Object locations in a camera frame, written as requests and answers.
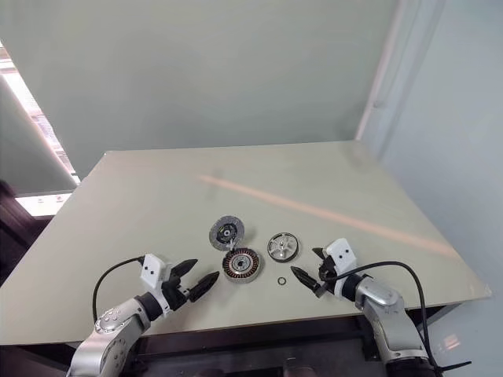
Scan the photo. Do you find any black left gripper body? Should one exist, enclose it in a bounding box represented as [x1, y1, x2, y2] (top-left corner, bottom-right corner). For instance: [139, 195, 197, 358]
[160, 270, 193, 313]

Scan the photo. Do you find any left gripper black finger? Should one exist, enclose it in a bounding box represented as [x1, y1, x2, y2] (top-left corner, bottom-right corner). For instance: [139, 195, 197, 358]
[188, 270, 221, 303]
[170, 258, 199, 281]

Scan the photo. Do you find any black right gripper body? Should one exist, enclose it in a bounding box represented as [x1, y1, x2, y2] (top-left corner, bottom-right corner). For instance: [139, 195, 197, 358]
[314, 256, 336, 298]

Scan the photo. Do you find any silver metal wheel cap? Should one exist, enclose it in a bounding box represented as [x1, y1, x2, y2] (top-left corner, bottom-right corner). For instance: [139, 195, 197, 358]
[266, 231, 303, 264]

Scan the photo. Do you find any grey disc with black hub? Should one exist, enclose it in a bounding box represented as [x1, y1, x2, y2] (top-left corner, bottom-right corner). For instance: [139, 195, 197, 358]
[208, 214, 247, 253]

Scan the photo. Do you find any motor stator with copper windings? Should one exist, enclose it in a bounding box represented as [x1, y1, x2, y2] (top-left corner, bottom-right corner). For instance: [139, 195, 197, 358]
[222, 248, 264, 284]

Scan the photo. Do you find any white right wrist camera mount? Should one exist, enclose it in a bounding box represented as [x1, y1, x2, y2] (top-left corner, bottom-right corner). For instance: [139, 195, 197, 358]
[324, 237, 358, 299]

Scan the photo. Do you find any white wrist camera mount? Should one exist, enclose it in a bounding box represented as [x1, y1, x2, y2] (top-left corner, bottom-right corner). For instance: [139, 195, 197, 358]
[140, 253, 174, 313]
[324, 237, 358, 299]

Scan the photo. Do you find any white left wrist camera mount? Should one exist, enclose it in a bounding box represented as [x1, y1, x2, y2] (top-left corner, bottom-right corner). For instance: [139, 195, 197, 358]
[140, 253, 174, 313]

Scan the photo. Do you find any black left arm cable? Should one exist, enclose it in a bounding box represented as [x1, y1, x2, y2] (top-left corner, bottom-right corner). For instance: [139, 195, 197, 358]
[92, 256, 145, 321]

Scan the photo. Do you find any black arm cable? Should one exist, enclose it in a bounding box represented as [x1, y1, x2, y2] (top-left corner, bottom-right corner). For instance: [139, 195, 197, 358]
[320, 262, 472, 372]
[92, 256, 145, 321]

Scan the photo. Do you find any dark table frame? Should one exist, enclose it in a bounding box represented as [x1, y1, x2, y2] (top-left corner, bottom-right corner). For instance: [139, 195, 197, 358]
[0, 304, 447, 377]

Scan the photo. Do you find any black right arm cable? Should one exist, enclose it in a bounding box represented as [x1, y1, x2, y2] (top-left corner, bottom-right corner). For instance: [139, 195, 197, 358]
[320, 262, 472, 372]

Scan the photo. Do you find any white corner post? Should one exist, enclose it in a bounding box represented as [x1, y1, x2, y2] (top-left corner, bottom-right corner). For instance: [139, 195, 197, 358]
[352, 0, 418, 143]

